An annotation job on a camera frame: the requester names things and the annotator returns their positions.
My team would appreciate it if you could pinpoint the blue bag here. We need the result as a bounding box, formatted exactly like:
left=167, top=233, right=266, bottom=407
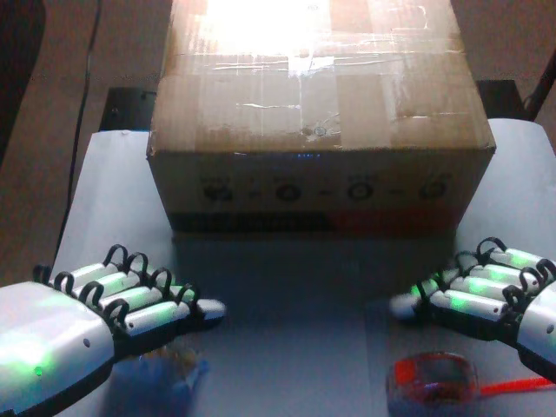
left=116, top=342, right=212, bottom=417

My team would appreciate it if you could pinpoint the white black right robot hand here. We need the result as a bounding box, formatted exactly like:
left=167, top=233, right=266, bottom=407
left=389, top=236, right=556, bottom=384

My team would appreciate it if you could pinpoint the large taped cardboard box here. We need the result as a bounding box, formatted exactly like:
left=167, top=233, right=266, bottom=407
left=145, top=0, right=497, bottom=241

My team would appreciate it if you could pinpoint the thin black hanging cable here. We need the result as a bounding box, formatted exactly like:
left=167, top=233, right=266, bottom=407
left=51, top=0, right=103, bottom=267

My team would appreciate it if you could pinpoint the black slanted pole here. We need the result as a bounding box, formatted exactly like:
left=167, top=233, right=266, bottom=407
left=522, top=54, right=556, bottom=123

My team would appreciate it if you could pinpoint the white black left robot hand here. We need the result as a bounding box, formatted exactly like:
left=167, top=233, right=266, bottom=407
left=0, top=243, right=228, bottom=417

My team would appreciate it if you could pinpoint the black table frame plate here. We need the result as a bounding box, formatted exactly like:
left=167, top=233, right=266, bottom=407
left=98, top=86, right=158, bottom=132
left=474, top=79, right=525, bottom=121

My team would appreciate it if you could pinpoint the large dark furniture piece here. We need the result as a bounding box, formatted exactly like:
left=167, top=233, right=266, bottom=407
left=0, top=0, right=48, bottom=164

